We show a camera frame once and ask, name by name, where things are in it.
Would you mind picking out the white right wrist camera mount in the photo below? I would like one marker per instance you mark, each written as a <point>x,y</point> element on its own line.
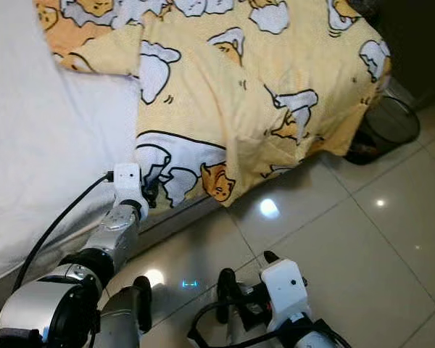
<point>283,286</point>

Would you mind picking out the black mesh waste bin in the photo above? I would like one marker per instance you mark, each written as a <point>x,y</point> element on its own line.
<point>388,127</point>

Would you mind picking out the dark cabinet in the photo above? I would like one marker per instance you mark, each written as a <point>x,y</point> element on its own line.
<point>420,43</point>

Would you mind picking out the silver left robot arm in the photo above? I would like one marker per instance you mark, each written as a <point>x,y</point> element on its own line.
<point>116,235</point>

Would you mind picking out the white mattress bed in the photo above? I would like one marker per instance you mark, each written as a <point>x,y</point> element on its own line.
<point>51,145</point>

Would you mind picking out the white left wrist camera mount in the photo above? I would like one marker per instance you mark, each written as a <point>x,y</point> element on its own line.
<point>127,180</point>

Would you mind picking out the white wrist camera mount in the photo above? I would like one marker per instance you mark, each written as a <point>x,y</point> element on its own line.
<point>283,286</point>
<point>127,180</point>

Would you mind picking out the yellow cartoon print quilt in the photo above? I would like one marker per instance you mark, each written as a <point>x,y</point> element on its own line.
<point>246,94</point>

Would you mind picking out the grey left robot leg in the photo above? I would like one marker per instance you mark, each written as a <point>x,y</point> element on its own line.
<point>142,304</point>

